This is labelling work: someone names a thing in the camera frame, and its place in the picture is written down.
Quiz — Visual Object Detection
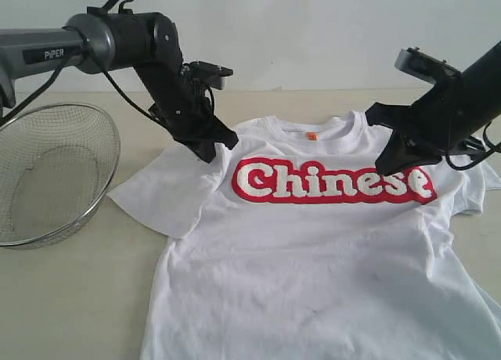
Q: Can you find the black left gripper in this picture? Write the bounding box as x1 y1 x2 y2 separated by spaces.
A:
134 61 239 163

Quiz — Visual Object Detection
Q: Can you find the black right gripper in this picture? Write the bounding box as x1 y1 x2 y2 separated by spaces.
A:
365 77 481 176

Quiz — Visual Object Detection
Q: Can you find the white t-shirt red lettering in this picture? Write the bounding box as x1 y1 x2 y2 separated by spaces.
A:
110 112 500 359

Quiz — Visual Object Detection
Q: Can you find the round metal mesh basket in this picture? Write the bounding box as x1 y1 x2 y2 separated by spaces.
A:
1 103 121 250

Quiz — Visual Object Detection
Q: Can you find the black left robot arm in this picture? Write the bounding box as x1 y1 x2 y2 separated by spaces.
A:
1 13 238 163

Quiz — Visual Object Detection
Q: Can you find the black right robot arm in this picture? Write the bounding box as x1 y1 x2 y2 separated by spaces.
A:
366 45 500 176

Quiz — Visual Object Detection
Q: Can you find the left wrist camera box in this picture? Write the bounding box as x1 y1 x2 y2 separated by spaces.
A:
182 60 234 90

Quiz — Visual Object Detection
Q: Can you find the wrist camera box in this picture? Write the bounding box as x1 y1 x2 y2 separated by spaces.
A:
182 60 234 90
395 47 461 85

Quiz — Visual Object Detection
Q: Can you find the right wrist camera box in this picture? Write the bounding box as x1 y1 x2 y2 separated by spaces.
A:
395 47 461 85

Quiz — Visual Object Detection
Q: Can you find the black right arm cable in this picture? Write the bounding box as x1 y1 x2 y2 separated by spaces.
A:
445 121 501 172

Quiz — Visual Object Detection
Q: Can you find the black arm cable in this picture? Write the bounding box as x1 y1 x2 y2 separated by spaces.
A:
445 121 501 172
0 0 214 130

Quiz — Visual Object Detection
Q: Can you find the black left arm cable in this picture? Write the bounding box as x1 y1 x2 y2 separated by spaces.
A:
0 0 214 130

